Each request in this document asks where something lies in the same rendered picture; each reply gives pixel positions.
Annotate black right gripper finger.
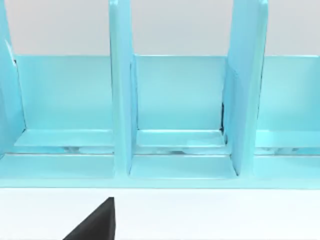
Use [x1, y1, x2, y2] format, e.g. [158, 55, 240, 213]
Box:
[61, 196, 117, 240]

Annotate light blue rack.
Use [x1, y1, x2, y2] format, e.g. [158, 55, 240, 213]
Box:
[0, 0, 320, 190]

